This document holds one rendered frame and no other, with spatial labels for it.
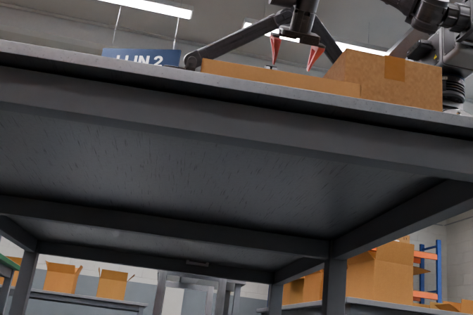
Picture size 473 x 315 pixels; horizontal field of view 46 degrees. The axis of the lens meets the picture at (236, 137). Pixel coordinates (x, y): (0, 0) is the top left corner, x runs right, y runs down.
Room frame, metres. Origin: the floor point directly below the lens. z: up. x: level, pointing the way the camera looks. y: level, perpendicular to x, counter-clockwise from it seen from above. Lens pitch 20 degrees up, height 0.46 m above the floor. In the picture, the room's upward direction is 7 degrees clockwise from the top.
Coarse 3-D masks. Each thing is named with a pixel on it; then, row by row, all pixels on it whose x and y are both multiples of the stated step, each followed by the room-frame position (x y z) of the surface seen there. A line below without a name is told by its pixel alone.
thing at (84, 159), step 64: (0, 64) 0.77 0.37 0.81; (64, 64) 0.74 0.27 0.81; (128, 64) 0.74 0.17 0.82; (0, 128) 1.08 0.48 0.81; (64, 128) 1.03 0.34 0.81; (448, 128) 0.80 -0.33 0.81; (0, 192) 1.72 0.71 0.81; (64, 192) 1.60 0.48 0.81; (128, 192) 1.50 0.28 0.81; (192, 192) 1.41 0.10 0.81; (256, 192) 1.34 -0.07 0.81; (320, 192) 1.26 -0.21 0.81; (384, 192) 1.20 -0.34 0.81; (192, 256) 2.62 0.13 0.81; (256, 256) 2.38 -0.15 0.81
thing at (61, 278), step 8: (48, 264) 7.02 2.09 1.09; (56, 264) 7.02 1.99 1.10; (64, 264) 7.03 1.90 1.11; (48, 272) 7.09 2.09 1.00; (56, 272) 7.10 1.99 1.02; (64, 272) 7.10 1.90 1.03; (72, 272) 7.10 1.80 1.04; (48, 280) 7.09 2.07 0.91; (56, 280) 7.10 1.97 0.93; (64, 280) 7.11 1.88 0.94; (72, 280) 7.12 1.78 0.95; (48, 288) 7.09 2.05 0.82; (56, 288) 7.10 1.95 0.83; (64, 288) 7.11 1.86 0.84; (72, 288) 7.18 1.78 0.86
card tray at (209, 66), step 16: (208, 64) 0.78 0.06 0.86; (224, 64) 0.79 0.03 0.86; (240, 64) 0.79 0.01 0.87; (256, 80) 0.79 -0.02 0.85; (272, 80) 0.79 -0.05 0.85; (288, 80) 0.80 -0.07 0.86; (304, 80) 0.80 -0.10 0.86; (320, 80) 0.80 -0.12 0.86; (336, 80) 0.80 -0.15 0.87; (352, 96) 0.81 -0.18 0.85
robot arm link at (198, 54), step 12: (288, 12) 1.72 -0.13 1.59; (252, 24) 1.77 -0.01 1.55; (264, 24) 1.76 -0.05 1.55; (276, 24) 1.74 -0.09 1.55; (228, 36) 1.77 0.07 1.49; (240, 36) 1.77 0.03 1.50; (252, 36) 1.78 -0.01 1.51; (204, 48) 1.78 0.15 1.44; (216, 48) 1.79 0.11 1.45; (228, 48) 1.79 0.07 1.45
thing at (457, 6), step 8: (464, 0) 1.41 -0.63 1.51; (472, 0) 1.39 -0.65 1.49; (448, 8) 1.38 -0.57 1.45; (456, 8) 1.39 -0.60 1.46; (464, 8) 1.38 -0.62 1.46; (472, 8) 1.39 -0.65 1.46; (448, 16) 1.39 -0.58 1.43; (456, 16) 1.39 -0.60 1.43; (464, 16) 1.39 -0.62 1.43; (472, 16) 1.39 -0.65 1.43; (440, 24) 1.43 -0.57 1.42; (448, 24) 1.41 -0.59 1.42; (456, 24) 1.40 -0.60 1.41; (464, 24) 1.40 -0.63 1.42; (472, 24) 1.38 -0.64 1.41; (456, 32) 1.46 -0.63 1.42; (464, 32) 1.42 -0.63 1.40; (472, 32) 1.40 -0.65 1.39; (456, 40) 1.46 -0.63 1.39
